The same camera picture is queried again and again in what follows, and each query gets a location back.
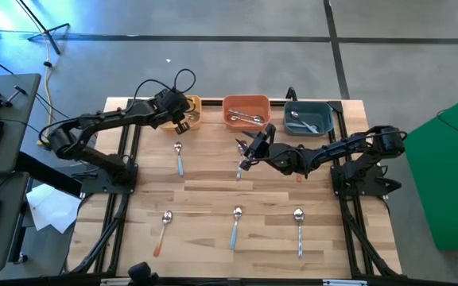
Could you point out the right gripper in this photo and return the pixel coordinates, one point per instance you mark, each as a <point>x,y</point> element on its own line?
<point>265,149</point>

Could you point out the grey desk with keyboard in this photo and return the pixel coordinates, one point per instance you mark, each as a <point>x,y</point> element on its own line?
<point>18,131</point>

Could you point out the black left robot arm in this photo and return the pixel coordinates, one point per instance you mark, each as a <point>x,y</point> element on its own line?
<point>113,116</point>

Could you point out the blue plastic bin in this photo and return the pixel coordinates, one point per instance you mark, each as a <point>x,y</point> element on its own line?
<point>320,109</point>

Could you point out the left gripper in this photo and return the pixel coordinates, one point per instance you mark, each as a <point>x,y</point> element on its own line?
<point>172,102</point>

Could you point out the green floor mat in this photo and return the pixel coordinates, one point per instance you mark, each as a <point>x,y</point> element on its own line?
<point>451,190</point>

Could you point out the white paper sheet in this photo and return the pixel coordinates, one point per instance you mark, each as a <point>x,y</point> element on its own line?
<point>50,210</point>

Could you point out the large black frame clamp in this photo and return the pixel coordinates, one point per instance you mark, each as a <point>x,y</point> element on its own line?
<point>291,94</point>

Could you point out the grey desk with mouse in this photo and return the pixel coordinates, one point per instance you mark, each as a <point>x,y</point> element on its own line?
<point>12,238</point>

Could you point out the silver bracket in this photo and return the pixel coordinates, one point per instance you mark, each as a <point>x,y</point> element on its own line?
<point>117,281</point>
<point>344,283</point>

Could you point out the black rounded object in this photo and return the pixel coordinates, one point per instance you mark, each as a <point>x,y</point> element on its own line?
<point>141,273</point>

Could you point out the orange plastic bin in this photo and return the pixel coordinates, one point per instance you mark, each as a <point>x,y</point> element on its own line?
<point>247,101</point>

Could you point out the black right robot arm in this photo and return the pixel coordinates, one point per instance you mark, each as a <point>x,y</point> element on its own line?
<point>332,151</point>

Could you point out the black aluminium rig frame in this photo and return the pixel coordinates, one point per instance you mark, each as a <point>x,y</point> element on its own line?
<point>212,102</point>

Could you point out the black desk support bar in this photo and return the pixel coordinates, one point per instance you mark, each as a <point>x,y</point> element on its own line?
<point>42,175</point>

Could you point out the black tripod stand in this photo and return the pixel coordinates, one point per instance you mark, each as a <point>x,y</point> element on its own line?
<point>50,32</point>

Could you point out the yellow plastic bin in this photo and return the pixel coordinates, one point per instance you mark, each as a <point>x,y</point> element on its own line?
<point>195,121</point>

